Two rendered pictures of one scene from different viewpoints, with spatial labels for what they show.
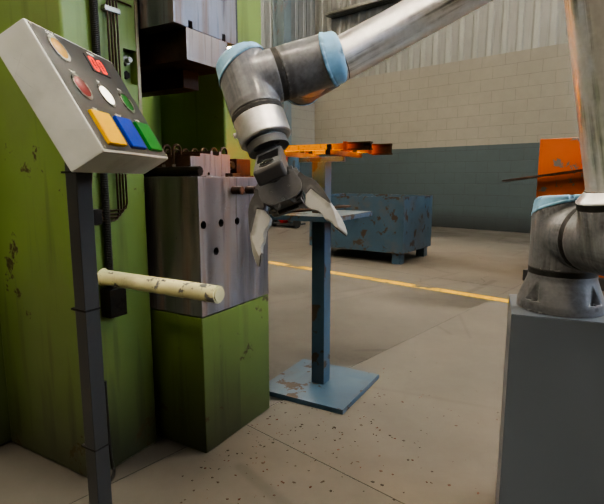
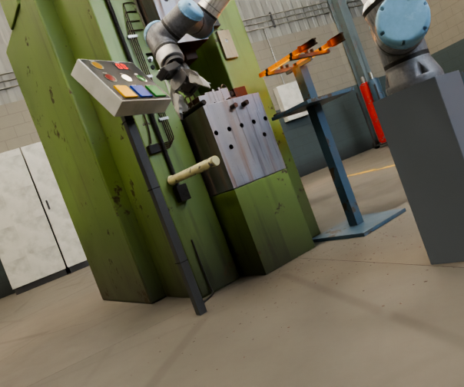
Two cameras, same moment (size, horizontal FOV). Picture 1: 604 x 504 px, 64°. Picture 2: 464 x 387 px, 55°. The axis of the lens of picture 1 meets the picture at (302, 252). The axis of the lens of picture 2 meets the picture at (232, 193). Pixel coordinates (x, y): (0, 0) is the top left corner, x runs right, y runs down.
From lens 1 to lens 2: 93 cm
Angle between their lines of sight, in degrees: 26
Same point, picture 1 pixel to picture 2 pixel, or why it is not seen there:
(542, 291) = (389, 79)
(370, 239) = not seen: hidden behind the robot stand
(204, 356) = (243, 212)
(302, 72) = (175, 23)
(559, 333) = (402, 100)
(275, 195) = (177, 84)
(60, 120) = (103, 95)
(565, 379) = (419, 129)
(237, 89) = (151, 45)
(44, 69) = (91, 76)
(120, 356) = (197, 225)
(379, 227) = not seen: hidden behind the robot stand
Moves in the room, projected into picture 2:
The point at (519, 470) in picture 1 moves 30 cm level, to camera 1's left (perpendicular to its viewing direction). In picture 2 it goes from (420, 203) to (336, 227)
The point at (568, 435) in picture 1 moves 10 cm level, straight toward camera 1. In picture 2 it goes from (437, 166) to (421, 175)
